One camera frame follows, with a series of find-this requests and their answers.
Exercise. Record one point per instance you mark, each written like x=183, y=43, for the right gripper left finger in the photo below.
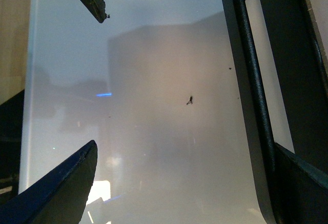
x=58, y=197

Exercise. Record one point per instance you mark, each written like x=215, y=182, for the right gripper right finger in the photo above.
x=303, y=188

